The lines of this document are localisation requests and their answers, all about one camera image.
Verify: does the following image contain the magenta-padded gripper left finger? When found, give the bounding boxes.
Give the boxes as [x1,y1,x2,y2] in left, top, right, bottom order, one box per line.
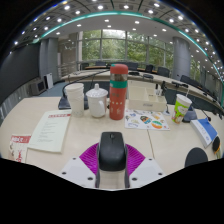
[59,142,101,189]

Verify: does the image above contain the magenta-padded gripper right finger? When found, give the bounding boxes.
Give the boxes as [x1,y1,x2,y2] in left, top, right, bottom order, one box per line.
[123,143,166,189]

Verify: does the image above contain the black computer mouse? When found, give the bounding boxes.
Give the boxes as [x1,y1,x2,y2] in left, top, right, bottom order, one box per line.
[96,131,128,172]

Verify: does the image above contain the black mouse pad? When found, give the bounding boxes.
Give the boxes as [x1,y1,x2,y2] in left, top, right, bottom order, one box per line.
[184,147,209,168]

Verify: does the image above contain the colourful sticker sheet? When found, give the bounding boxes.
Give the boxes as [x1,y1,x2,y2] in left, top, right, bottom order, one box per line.
[124,109,171,131]

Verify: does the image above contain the cream paper sheet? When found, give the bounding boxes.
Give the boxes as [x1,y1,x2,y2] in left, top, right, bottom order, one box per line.
[27,109,73,154]

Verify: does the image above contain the white lidded ceramic mug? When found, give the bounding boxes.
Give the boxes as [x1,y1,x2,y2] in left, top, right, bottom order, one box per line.
[85,83,109,119]

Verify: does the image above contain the white storage box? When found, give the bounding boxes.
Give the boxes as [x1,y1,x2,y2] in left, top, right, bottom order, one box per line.
[127,79,168,112]

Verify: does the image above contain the stack of white paper cups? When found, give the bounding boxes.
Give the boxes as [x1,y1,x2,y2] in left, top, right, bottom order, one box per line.
[64,82,86,118]

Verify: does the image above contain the red thermos bottle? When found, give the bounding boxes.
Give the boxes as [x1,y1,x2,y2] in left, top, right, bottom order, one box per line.
[109,63,129,121]

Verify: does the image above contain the green printed paper cup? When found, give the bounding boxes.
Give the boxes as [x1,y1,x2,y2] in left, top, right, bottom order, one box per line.
[171,88,193,125]

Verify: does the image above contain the red and white brochure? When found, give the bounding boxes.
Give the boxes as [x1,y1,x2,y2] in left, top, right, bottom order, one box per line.
[8,134,33,164]

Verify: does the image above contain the blue and white book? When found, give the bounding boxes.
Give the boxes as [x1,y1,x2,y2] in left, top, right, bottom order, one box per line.
[189,117,219,149]

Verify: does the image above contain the white standing panel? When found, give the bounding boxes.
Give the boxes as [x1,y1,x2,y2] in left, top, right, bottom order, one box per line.
[44,73,54,90]

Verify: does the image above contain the grey monitor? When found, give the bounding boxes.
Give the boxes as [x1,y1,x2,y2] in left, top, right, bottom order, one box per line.
[29,78,47,97]

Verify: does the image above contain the dark office chairs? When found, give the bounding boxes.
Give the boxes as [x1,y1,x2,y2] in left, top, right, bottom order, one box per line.
[79,60,224,101]

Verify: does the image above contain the ceiling lights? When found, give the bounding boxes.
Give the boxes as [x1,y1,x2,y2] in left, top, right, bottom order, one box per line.
[13,0,221,64]

